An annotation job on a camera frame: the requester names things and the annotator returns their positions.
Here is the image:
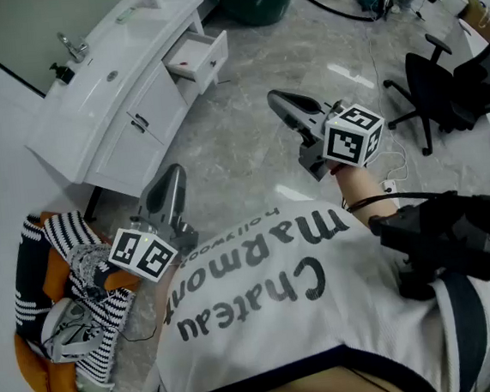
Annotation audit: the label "white printed t-shirt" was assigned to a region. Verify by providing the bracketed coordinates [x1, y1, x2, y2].
[136, 176, 490, 392]

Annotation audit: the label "dark shoulder strap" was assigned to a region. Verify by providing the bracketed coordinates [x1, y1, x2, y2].
[432, 270, 490, 392]

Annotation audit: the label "black body-worn box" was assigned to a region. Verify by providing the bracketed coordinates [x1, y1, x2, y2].
[365, 186, 490, 305]

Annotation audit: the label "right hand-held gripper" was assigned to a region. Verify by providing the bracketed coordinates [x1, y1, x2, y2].
[267, 79, 390, 187]

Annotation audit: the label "dark green white bathtub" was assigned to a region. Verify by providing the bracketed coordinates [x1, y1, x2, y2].
[203, 0, 300, 33]

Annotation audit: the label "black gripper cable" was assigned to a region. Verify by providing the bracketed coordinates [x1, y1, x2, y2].
[342, 186, 458, 215]

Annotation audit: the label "orange armchair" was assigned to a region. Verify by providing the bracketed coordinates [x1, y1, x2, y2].
[1, 202, 153, 392]

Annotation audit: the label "black office chair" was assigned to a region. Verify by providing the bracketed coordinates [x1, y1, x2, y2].
[378, 27, 490, 160]

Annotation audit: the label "white vanity cabinet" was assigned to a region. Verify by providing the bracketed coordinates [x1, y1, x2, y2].
[67, 9, 244, 203]

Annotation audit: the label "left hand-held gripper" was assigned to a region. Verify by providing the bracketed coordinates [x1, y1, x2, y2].
[100, 160, 204, 287]

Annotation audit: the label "black soap dispenser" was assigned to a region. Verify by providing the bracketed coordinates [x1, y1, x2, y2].
[48, 60, 77, 87]

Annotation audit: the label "person's right forearm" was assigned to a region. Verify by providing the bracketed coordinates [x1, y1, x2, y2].
[331, 159, 403, 235]

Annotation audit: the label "black cabinet door handles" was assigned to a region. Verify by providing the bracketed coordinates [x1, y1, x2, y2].
[130, 112, 151, 136]

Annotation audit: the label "chrome faucet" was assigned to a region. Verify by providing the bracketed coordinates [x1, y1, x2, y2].
[55, 28, 92, 67]

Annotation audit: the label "brown cardboard box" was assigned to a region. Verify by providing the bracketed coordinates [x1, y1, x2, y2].
[462, 0, 490, 42]

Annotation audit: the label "black white striped blanket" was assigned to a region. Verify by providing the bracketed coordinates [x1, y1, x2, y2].
[4, 204, 143, 392]

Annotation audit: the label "white headset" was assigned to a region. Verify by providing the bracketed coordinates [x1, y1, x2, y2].
[36, 294, 103, 366]

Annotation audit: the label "thin white cable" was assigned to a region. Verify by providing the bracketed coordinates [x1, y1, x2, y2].
[364, 33, 412, 187]

